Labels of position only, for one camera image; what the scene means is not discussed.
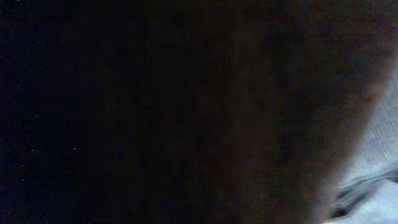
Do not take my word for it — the black t-shirt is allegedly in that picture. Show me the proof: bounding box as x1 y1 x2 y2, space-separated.
1 0 397 223

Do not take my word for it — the light blue folded t-shirt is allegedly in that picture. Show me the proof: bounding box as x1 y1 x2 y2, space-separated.
324 60 397 224

